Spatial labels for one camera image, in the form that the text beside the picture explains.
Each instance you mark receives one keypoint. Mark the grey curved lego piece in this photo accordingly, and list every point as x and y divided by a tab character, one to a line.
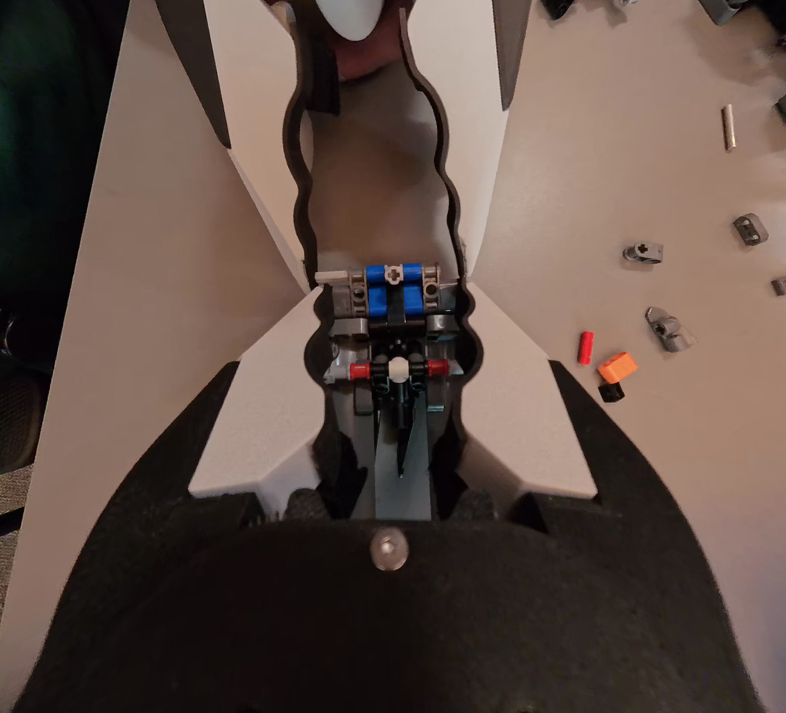
750	229

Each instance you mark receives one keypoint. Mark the small black lego piece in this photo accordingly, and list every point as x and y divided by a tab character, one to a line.
611	392

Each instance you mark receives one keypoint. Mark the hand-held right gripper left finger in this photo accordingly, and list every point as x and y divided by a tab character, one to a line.
264	418

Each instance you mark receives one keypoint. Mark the dark office chair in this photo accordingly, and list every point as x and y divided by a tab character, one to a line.
21	418

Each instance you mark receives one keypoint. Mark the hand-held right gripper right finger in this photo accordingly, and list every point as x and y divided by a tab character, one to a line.
522	418

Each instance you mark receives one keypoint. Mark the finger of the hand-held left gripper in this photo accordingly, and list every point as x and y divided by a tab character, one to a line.
252	80
466	49

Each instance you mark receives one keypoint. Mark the light grey lego axle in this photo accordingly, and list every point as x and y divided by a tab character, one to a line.
728	127

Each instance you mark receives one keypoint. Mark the dark grey lego wing assembly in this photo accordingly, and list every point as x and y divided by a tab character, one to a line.
393	295

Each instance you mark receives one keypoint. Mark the grey angled lego piece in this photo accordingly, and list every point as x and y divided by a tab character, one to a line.
669	329

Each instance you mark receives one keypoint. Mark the grey lego axle connector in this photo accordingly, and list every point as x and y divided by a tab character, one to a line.
643	252

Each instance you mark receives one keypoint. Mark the grey square lego piece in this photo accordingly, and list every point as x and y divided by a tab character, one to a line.
779	286

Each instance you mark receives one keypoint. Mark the red lego pin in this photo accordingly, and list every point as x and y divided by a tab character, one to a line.
586	348

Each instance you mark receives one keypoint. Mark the person's left hand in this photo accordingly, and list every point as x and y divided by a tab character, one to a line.
374	62

